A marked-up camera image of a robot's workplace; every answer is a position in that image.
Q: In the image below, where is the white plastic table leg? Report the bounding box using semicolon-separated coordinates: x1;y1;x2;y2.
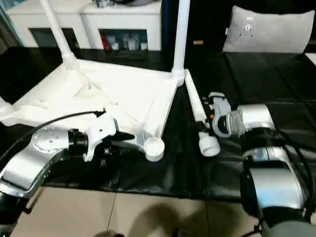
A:
40;0;80;72
184;68;221;157
172;0;191;82
0;95;12;114

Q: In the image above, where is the white plastic table top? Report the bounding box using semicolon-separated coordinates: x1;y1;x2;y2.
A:
0;58;186;163

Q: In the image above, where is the black mat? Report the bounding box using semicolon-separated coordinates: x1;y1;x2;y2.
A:
0;46;316;206

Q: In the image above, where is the grey cushion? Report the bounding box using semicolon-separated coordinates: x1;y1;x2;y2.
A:
222;4;314;54

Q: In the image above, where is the white cabinet with glass doors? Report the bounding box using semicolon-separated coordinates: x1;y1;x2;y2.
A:
6;0;163;52

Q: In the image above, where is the beige curtain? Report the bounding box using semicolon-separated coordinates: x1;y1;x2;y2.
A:
0;9;20;54

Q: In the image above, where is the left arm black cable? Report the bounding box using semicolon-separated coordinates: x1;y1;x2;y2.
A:
0;109;107;161

